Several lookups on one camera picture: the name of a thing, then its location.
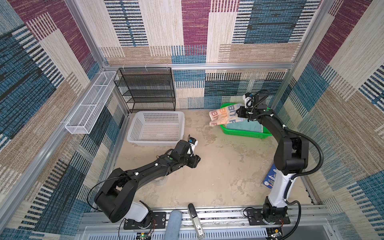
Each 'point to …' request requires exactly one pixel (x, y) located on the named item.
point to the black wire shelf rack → (147, 89)
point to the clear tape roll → (160, 181)
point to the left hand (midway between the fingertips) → (197, 155)
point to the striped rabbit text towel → (225, 115)
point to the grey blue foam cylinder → (173, 225)
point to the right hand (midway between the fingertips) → (237, 111)
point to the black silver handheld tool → (196, 221)
